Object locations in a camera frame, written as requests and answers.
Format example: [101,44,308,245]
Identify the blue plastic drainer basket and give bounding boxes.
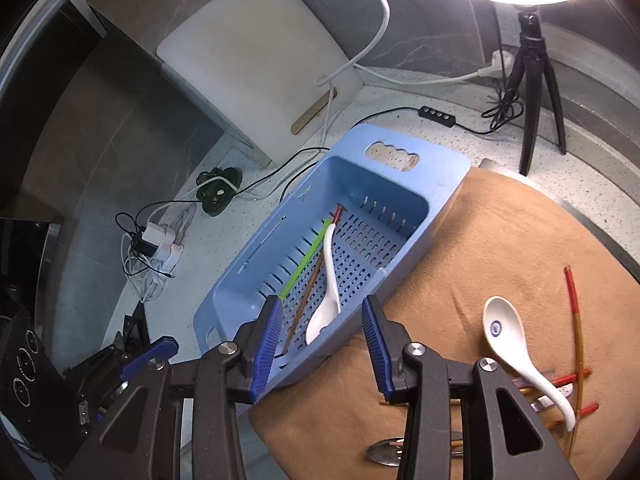
[192,124,472,395]

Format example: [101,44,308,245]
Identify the white spoon with blue print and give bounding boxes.
[482,296,578,432]

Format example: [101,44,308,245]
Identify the black charger plug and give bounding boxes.
[131,232,157,257]

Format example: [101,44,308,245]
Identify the dark glass panel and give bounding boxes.
[0,217,63,321]

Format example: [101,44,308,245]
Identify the brown cloth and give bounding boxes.
[247,165,640,480]

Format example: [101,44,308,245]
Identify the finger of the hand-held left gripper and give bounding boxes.
[121,302,151,356]
[120,336,180,381]

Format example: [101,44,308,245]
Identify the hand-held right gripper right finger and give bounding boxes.
[361,294,581,480]

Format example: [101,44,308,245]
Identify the thin black cable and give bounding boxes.
[115,147,331,241]

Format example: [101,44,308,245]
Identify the plain white ceramic spoon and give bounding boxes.
[305,223,342,346]

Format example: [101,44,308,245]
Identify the white cutting board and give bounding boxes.
[156,0,365,168]

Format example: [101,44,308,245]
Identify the white power strip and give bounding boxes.
[141,227,185,271]

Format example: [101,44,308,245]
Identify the black tripod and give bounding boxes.
[492,4,568,177]

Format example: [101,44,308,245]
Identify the brown chopstick with red end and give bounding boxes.
[280,203,346,356]
[377,369,595,407]

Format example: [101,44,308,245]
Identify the green chopstick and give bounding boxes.
[278,218,335,302]

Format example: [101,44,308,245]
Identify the black cable with inline switch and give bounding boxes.
[350,80,526,136]

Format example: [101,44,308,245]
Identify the red and yellow chopstick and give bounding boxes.
[563,266,587,461]

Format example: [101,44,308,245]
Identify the metal spoon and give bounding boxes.
[365,435,466,466]

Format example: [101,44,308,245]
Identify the tangle of white cables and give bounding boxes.
[120,200,198,306]

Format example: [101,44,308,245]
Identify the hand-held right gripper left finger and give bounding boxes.
[99,295,285,480]

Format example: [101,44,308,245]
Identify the thick white cable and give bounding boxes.
[240,0,391,136]

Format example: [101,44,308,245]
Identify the metal fork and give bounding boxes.
[537,369,576,397]

